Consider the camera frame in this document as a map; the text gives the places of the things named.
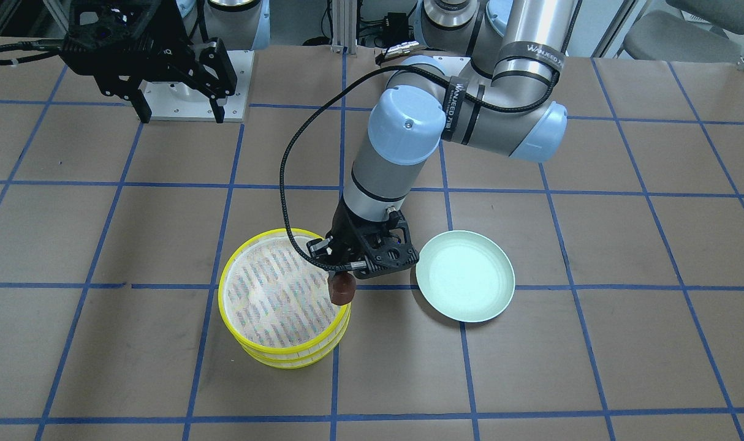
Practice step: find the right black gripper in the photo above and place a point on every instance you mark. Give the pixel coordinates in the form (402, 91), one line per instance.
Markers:
(177, 43)

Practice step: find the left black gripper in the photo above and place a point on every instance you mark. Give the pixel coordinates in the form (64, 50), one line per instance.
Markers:
(341, 231)

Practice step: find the brown chocolate bun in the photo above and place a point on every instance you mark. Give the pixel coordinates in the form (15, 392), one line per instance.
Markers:
(342, 288)

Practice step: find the yellow steamer layer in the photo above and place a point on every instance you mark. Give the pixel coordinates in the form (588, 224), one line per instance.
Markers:
(302, 355)
(276, 305)

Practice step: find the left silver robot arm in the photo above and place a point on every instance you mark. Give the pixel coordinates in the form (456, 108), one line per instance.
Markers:
(500, 102)

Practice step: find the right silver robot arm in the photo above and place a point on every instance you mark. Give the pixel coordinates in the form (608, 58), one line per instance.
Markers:
(240, 25)

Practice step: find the white steamer cloth liner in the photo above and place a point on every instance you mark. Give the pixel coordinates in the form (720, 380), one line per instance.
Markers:
(272, 296)

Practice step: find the light green plate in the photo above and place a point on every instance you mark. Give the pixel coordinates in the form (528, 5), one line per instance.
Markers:
(466, 276)

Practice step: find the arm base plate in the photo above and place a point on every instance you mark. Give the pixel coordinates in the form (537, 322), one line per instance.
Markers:
(178, 102)

